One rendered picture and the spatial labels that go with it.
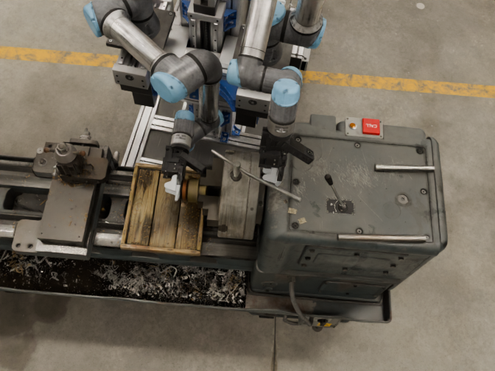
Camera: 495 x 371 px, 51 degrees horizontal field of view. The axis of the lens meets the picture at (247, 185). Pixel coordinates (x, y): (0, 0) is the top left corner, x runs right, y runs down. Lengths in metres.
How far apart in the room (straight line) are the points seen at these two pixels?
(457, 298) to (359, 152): 1.53
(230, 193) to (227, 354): 1.28
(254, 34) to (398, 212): 0.73
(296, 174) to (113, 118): 1.84
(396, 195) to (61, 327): 1.87
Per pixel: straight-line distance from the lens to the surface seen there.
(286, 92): 1.43
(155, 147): 2.99
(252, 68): 1.54
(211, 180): 1.86
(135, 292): 2.32
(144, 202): 2.11
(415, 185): 1.84
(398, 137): 1.91
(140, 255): 2.21
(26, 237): 2.13
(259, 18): 1.57
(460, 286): 3.20
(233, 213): 1.75
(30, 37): 3.87
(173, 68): 1.74
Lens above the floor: 2.81
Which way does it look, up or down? 65 degrees down
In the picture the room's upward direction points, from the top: 9 degrees clockwise
